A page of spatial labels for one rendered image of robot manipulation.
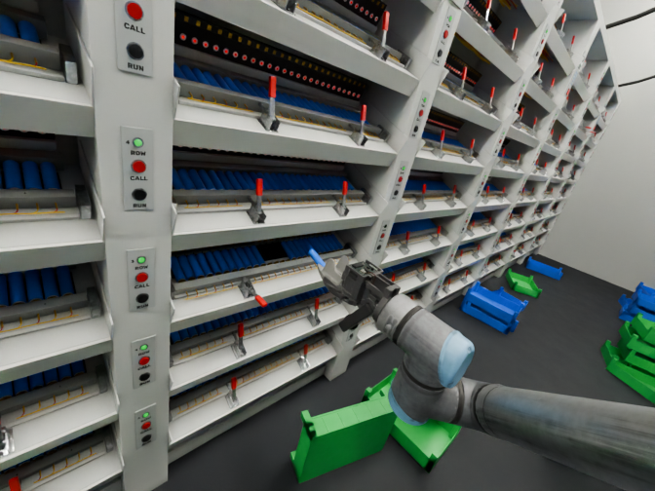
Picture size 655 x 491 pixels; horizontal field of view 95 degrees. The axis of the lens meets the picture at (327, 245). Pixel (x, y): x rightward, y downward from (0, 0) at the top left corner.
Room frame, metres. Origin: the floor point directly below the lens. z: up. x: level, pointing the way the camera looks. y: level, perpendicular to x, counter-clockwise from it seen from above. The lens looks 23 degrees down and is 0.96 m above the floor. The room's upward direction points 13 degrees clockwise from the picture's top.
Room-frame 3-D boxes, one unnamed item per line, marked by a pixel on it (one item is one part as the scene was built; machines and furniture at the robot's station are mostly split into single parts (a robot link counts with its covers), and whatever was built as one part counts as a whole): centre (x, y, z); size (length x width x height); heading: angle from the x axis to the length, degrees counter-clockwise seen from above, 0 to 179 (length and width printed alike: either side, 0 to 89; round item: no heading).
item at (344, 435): (0.64, -0.19, 0.10); 0.30 x 0.08 x 0.20; 121
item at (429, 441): (0.82, -0.44, 0.04); 0.30 x 0.20 x 0.08; 48
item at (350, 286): (0.57, -0.11, 0.64); 0.12 x 0.08 x 0.09; 48
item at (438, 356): (0.46, -0.24, 0.62); 0.12 x 0.09 x 0.10; 48
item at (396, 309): (0.52, -0.17, 0.63); 0.10 x 0.05 x 0.09; 138
